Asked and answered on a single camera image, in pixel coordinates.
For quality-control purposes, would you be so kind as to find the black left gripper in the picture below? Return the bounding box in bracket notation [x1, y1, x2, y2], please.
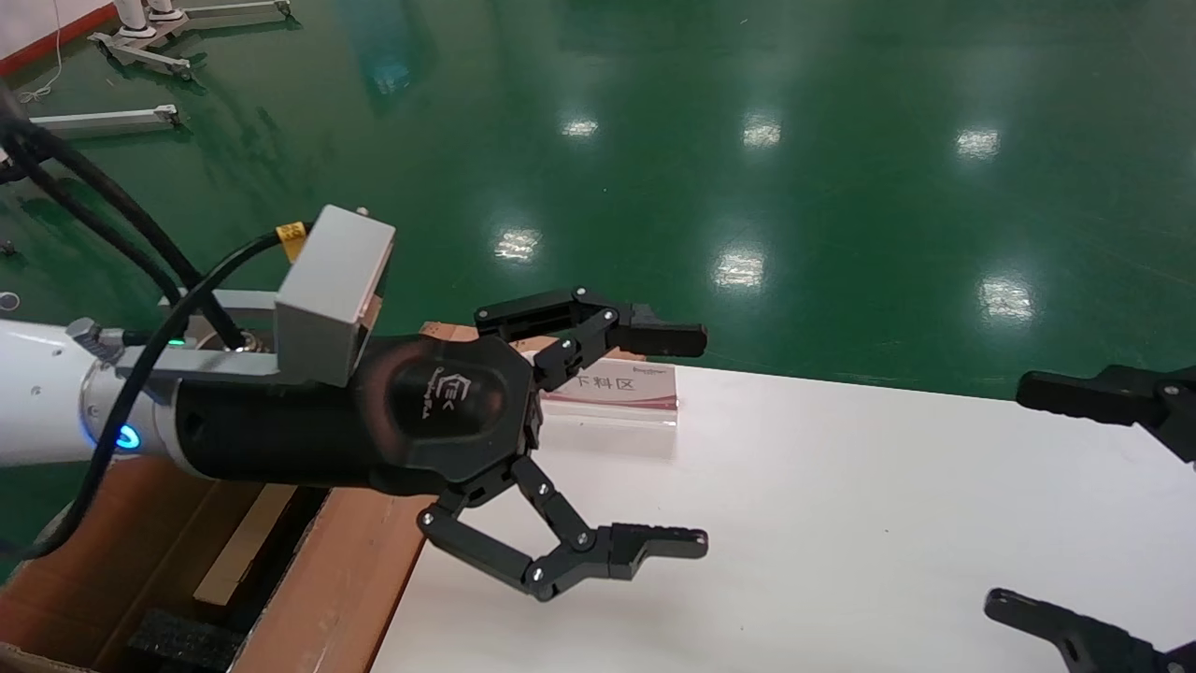
[176, 286, 709, 602]

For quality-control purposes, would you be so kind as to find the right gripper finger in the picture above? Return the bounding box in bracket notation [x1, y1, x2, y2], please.
[983, 589, 1196, 673]
[1015, 365, 1196, 465]

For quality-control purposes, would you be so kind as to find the large cardboard box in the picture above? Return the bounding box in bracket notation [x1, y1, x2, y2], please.
[0, 453, 440, 673]

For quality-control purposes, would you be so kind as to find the acrylic table sign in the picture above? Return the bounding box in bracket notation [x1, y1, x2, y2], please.
[540, 360, 679, 429]

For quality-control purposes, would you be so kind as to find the brown wooden table board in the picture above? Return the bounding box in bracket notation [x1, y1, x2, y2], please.
[418, 322, 646, 365]

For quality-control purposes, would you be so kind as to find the black foam pad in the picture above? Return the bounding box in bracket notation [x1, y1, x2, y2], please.
[129, 608, 246, 673]

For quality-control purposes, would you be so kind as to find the white metal floor bar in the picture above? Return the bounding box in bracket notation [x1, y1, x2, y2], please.
[28, 105, 180, 138]

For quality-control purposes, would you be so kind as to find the grey stand under white robot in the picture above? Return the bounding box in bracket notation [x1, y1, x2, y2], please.
[89, 0, 292, 80]

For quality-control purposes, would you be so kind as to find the white humanoid robot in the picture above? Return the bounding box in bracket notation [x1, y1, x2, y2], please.
[114, 0, 185, 40]

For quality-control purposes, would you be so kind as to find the light grey wrist camera box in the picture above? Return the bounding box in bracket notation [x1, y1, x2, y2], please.
[159, 204, 396, 384]

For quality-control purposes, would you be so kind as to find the black cable with yellow tag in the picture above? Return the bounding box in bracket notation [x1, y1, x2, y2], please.
[0, 222, 309, 562]

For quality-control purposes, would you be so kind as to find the thick black hose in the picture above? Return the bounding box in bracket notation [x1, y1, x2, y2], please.
[0, 140, 188, 305]
[0, 117, 249, 351]

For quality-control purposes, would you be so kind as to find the thin white floor cable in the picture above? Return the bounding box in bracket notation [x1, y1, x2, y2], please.
[19, 0, 64, 104]

